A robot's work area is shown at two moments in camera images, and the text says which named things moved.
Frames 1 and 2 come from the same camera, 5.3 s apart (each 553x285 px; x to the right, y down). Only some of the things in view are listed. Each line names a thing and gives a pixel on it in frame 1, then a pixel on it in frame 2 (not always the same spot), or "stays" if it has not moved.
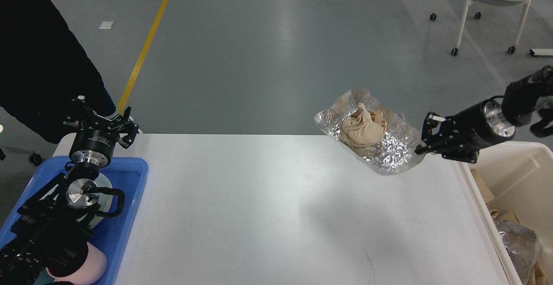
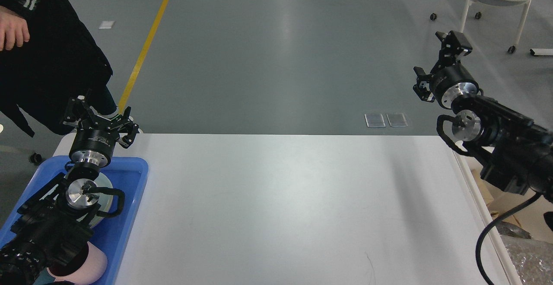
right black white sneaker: [108, 110] stays
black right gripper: [466, 132] -> [450, 82]
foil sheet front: [395, 153] -> [533, 259]
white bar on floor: [541, 52] stays
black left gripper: [94, 147] stays
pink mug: [93, 270] stays
